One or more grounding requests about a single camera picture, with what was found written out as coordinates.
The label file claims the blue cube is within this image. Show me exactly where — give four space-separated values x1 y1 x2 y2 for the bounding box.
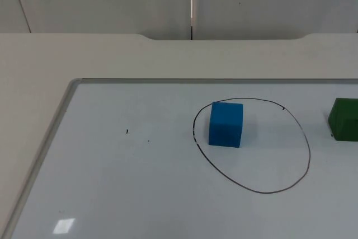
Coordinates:
208 101 244 148

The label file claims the green cube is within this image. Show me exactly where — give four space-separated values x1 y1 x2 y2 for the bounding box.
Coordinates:
327 97 358 142

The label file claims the grey-framed whiteboard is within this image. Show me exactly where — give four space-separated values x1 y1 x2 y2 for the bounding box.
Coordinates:
0 78 358 239

